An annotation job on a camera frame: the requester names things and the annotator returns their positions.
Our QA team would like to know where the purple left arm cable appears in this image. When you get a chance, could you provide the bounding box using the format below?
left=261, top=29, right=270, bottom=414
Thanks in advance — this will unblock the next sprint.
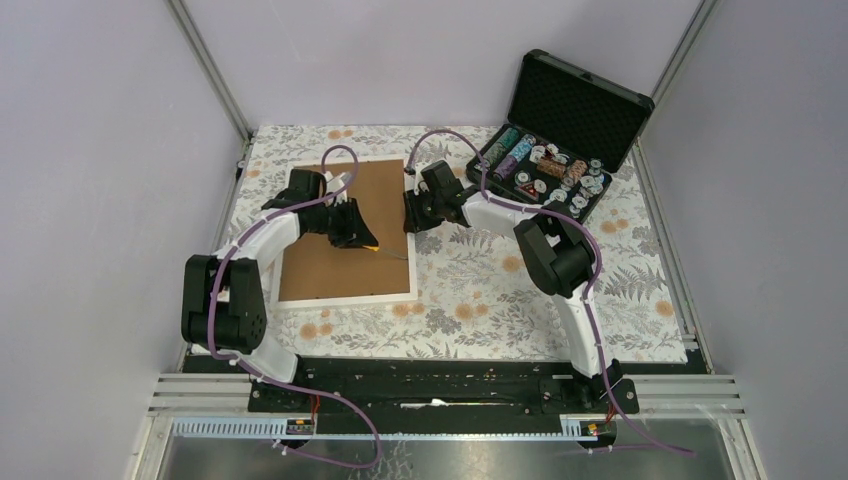
left=206, top=144, right=384, bottom=470

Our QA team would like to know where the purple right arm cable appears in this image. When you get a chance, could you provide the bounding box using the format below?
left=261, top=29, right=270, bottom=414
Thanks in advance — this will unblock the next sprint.
left=405, top=129, right=697, bottom=460

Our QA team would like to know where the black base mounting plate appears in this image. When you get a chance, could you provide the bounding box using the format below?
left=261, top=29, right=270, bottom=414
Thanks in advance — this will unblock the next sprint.
left=182, top=354, right=707, bottom=435

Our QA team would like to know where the white picture frame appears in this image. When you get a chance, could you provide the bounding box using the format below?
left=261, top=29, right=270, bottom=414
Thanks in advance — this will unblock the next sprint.
left=270, top=154, right=419, bottom=310

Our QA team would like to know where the yellow handled screwdriver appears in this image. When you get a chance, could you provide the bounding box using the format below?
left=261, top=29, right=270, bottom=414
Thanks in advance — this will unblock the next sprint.
left=362, top=246, right=408, bottom=261

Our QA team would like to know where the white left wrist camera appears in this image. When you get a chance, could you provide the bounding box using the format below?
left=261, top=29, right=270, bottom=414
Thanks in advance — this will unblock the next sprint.
left=324, top=171, right=352, bottom=196

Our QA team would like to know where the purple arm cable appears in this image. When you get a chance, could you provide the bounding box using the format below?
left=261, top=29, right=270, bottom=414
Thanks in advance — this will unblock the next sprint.
left=206, top=144, right=384, bottom=470
left=405, top=129, right=697, bottom=460

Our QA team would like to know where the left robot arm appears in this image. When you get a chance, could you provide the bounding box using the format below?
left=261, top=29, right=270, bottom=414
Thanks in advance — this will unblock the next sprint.
left=181, top=169, right=379, bottom=411

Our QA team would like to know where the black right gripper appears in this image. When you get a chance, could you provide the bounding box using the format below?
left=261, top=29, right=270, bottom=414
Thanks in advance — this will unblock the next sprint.
left=402, top=189, right=444, bottom=236

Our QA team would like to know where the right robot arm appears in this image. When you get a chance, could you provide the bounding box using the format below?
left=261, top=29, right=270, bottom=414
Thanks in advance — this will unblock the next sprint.
left=403, top=161, right=620, bottom=412

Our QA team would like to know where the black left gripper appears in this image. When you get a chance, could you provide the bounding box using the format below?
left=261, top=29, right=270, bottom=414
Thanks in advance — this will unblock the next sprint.
left=309, top=197, right=379, bottom=248

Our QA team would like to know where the black poker chip case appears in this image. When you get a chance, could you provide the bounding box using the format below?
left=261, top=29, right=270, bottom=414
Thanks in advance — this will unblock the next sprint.
left=465, top=49, right=655, bottom=223

